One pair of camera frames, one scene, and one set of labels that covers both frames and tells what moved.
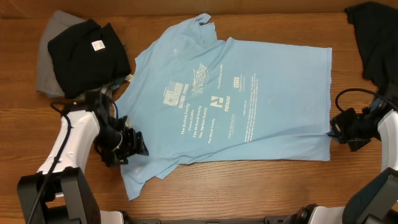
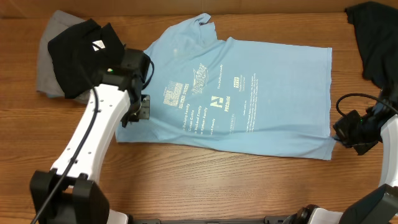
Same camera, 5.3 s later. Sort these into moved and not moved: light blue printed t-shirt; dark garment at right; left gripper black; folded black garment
Moved: left gripper black; light blue printed t-shirt
Not moved: dark garment at right; folded black garment
